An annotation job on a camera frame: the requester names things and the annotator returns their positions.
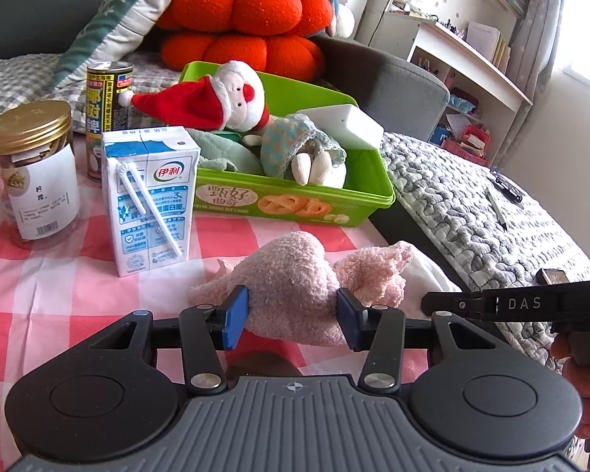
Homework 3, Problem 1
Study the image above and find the pink fluffy sock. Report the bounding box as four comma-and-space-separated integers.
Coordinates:
188, 231, 412, 346

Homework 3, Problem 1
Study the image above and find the mint green cloth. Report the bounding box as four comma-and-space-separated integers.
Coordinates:
186, 128, 264, 176

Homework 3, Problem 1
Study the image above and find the small rabbit plush doll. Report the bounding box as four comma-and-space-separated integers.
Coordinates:
243, 113, 347, 189

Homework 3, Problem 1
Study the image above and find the santa claus plush toy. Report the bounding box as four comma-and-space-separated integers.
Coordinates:
119, 61, 269, 133

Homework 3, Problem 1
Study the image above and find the person's right hand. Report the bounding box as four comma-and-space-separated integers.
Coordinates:
551, 334, 590, 439

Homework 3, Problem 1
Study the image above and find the grey knitted blanket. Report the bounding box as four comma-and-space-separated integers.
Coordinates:
379, 130, 590, 374

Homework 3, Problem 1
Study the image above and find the green plastic biscuit box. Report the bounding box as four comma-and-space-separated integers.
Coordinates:
194, 72, 395, 227

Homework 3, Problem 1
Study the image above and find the white blue milk carton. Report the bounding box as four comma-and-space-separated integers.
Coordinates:
102, 127, 200, 277

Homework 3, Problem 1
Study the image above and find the gold lid glass jar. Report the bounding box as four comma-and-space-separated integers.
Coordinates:
0, 100, 81, 247

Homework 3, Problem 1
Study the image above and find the black yellow drink can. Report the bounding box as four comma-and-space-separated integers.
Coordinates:
85, 61, 133, 181

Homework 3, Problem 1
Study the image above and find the orange pumpkin cushion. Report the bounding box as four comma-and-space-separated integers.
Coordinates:
156, 0, 334, 82

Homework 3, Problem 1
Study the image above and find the white bookshelf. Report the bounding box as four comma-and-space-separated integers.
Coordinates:
356, 0, 532, 163

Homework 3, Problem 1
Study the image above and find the white green throw pillow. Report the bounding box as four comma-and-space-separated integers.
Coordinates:
52, 0, 172, 87

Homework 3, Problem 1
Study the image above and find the dark grey sofa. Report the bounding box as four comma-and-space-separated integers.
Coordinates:
0, 0, 450, 138

